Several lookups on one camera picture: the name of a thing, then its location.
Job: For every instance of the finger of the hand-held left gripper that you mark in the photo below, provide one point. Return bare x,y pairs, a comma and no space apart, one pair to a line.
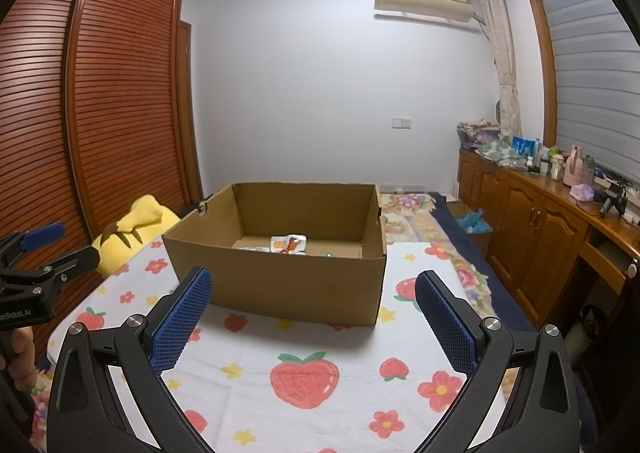
75,262
45,234

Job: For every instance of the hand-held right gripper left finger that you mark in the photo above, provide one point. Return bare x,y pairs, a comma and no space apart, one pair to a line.
182,318

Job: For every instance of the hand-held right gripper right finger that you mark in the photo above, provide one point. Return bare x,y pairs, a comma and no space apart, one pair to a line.
447,328

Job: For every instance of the large cardboard box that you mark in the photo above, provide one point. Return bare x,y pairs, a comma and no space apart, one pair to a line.
280,288

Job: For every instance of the silver blue snack packet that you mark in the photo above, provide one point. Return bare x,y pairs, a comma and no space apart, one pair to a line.
257,248

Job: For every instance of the white sausage-print snack packet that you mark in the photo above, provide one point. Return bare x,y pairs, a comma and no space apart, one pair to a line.
287,244

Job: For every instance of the person's left hand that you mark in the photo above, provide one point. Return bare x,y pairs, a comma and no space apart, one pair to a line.
22,348

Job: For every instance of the yellow plush toy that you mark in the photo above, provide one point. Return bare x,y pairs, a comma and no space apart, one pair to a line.
135,228

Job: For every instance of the white flower strawberry blanket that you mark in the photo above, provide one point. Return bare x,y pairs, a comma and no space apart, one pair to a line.
260,348

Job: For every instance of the small cardboard box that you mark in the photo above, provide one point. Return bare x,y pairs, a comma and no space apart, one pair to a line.
480,240

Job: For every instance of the blue cloth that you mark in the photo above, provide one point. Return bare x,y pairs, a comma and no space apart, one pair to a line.
475,222

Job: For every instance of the floral bed quilt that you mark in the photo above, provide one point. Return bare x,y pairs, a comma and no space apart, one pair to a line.
425,213

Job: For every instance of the wooden sideboard cabinet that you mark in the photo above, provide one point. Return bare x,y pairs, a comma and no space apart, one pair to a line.
525,213

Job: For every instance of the brown louvered wardrobe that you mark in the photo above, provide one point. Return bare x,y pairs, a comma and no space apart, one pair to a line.
125,108

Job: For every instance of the green floral cloth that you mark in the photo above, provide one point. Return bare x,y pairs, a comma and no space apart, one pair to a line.
495,149

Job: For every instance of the purple pouch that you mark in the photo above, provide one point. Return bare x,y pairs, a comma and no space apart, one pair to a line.
583,192

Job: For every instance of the cluster of small bottles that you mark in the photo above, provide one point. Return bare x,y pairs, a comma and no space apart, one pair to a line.
547,163

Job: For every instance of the pile of folded clothes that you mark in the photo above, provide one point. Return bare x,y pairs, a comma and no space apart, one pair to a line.
477,133

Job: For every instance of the blue box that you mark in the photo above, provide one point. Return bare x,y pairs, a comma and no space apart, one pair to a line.
524,145

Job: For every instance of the pink bottle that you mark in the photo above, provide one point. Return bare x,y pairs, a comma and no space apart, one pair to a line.
574,168

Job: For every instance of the small grey fan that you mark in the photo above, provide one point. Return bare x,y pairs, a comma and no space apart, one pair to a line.
498,113

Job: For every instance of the beige patterned curtain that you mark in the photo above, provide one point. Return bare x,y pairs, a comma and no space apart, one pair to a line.
502,58

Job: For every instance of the grey window blind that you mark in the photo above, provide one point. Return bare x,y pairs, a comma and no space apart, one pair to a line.
590,83

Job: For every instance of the white wall switch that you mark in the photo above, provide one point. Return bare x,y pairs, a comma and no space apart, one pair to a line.
401,122

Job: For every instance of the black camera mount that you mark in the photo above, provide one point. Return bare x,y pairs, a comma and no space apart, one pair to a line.
614,198

